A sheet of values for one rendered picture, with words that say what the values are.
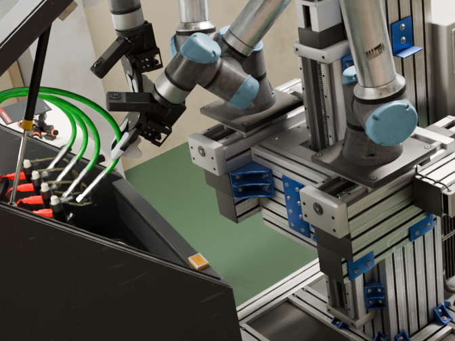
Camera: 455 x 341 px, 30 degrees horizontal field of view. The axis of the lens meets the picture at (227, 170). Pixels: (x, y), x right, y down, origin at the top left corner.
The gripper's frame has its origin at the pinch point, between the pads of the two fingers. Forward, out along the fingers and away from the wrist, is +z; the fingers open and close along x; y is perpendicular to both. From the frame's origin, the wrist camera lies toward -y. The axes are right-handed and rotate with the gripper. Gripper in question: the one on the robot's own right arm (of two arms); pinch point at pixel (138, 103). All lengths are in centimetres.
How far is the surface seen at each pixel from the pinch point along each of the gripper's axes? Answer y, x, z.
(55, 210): -29.8, -13.2, 12.6
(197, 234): 51, 119, 123
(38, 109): -10, 80, 25
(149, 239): -7.0, -5.0, 35.5
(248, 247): 64, 94, 123
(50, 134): -13, 52, 23
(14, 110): -17, 85, 25
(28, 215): -40, -46, -7
